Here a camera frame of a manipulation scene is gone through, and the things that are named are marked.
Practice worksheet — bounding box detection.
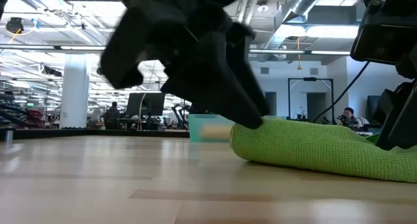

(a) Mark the black desk monitor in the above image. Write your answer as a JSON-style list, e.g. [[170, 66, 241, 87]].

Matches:
[[125, 92, 166, 117]]

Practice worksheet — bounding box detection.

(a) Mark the teal plastic basket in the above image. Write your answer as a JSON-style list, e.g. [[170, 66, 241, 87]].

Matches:
[[188, 113, 236, 143]]

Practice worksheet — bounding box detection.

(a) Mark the green microfiber towel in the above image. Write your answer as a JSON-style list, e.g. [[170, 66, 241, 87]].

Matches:
[[229, 117, 417, 184]]

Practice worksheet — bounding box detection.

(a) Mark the black ceiling camera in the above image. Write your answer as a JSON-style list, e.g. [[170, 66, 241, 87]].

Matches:
[[5, 17, 24, 35]]

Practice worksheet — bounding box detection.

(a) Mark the person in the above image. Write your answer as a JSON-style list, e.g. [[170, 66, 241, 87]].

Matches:
[[103, 102, 122, 130], [336, 107, 364, 130]]

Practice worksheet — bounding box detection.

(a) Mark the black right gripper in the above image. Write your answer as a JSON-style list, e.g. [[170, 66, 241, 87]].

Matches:
[[372, 46, 417, 152]]

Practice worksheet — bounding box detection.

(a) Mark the black metal frame rig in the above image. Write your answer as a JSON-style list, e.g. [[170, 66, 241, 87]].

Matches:
[[287, 76, 336, 122]]

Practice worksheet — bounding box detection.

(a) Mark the white building column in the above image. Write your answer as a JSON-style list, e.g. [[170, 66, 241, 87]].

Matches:
[[59, 53, 91, 129]]

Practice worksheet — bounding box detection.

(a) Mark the thin black cable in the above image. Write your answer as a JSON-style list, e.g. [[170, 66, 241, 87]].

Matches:
[[311, 61, 371, 124]]

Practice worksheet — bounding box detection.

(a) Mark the silver metal post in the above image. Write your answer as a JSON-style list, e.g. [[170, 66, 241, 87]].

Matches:
[[3, 126, 16, 145]]

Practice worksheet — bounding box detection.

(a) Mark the dark wall monitor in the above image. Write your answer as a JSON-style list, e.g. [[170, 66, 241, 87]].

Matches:
[[365, 94, 382, 124]]

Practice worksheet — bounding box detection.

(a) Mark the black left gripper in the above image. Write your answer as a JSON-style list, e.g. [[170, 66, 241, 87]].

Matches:
[[99, 0, 270, 130]]

